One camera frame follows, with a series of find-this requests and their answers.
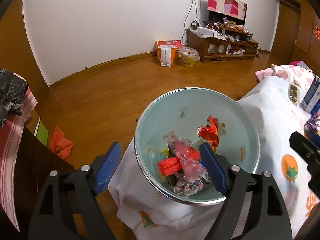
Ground purple snack wrapper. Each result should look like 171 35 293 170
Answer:
304 113 320 139

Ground red foil wrapper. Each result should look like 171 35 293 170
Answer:
197 115 220 153

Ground pink plastic wrapper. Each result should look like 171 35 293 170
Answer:
168 136 206 182

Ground red mesh net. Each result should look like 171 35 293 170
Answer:
157 146 200 177

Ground light blue trash bin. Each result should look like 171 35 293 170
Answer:
134 87 260 206

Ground tall white milk carton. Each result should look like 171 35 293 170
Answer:
300 76 320 115

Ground dark green gold wrapper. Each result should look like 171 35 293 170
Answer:
289 83 299 106

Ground orange cloth on floor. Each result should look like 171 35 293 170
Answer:
48 125 74 162

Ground fruit print tablecloth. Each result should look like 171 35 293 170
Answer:
108 76 318 239

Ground green book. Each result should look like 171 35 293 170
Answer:
34 117 49 146

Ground pink striped cloth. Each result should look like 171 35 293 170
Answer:
1 87 37 230

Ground brown wooden wardrobe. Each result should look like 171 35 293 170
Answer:
271 0 319 72

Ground red paper wardrobe decoration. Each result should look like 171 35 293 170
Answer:
313 26 320 40

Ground wooden tv cabinet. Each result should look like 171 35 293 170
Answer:
187 23 259 63

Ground black plastic bag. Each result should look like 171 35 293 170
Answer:
0 68 29 128

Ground yellow bucket in plastic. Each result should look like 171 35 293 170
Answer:
178 47 200 68

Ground white box on cabinet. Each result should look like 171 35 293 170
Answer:
196 27 217 38

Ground pink cloth covered tv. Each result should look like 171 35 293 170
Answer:
207 0 247 25

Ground orange white paper bag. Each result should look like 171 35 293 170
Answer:
156 40 182 67

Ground hanging charger cables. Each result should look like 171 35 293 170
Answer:
180 0 203 46

